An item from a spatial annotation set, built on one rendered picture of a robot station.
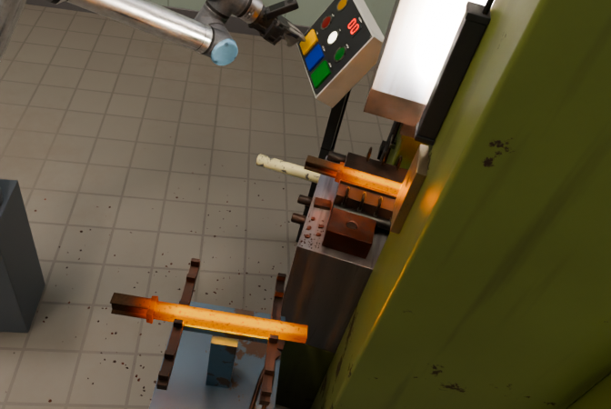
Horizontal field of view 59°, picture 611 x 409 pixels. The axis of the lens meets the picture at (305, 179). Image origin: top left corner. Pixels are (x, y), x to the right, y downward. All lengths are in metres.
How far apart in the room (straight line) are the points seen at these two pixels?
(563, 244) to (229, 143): 2.34
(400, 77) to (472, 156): 0.39
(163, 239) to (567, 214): 1.97
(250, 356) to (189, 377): 0.16
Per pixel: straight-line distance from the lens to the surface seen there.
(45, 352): 2.30
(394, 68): 1.13
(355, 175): 1.47
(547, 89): 0.74
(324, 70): 1.82
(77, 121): 3.16
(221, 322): 1.23
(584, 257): 0.94
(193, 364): 1.49
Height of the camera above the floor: 1.99
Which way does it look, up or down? 43 degrees down
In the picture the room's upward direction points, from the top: 14 degrees clockwise
